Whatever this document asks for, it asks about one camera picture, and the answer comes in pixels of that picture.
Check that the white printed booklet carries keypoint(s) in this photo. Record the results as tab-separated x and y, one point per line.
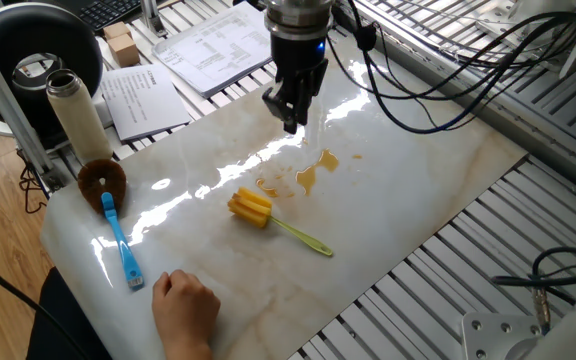
140	102

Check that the metal stand foot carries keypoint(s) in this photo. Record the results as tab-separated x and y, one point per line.
153	20

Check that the brown sauce spill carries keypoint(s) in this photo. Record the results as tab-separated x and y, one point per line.
308	176

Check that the black computer keyboard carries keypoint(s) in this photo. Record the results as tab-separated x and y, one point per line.
108	12

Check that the stack of printed papers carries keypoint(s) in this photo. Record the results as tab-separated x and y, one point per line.
213	50

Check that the person's bare hand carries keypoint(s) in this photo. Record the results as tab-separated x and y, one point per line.
185	310

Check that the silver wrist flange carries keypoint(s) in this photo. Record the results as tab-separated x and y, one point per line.
298	17

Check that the aluminium frame post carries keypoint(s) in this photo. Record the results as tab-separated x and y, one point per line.
10	110

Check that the small cardboard box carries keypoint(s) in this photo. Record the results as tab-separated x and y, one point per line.
124	50

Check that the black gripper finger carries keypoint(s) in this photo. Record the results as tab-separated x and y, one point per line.
278	102
305	100

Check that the cream thermos bottle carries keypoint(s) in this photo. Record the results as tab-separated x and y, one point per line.
80	120

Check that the black trousers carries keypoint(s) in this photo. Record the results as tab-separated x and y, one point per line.
58	320

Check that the small wooden block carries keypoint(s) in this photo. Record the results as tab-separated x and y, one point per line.
116	29

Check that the glossy marble pattern slab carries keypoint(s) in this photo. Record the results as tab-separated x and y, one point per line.
368	225

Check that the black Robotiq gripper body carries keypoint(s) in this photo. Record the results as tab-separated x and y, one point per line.
298	57

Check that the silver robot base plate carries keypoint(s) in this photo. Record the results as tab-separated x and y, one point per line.
493	335

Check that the grey aluminium rail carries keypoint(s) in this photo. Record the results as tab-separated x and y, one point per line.
518	115

